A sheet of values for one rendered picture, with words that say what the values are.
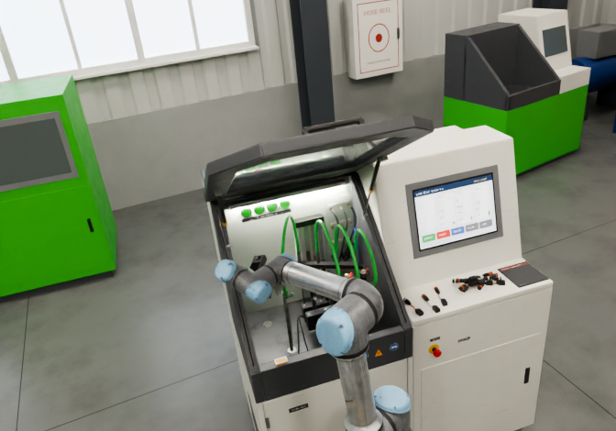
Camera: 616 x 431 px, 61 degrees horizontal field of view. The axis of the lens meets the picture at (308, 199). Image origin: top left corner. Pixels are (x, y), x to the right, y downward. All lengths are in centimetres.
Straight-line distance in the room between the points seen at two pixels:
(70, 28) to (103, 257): 224
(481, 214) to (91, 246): 325
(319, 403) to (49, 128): 293
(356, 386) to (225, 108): 475
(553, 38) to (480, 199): 398
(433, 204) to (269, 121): 401
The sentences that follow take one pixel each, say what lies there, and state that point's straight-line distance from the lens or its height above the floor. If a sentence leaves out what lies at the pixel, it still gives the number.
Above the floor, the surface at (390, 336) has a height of 94.
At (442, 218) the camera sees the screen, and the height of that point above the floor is 126.
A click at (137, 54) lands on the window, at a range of 571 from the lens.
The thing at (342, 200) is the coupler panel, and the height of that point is 133.
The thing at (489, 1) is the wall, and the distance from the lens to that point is 758.
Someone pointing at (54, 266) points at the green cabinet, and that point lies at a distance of 481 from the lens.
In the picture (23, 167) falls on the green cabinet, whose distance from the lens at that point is 447.
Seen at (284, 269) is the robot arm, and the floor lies 148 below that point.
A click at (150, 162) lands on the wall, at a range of 599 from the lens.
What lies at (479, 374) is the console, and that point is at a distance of 269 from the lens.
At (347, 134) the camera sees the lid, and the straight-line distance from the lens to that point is 147.
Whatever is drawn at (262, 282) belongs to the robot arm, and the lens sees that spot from 170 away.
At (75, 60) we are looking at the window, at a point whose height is 162.
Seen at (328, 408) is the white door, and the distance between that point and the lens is 241.
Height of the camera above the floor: 243
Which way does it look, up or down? 26 degrees down
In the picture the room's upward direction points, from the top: 6 degrees counter-clockwise
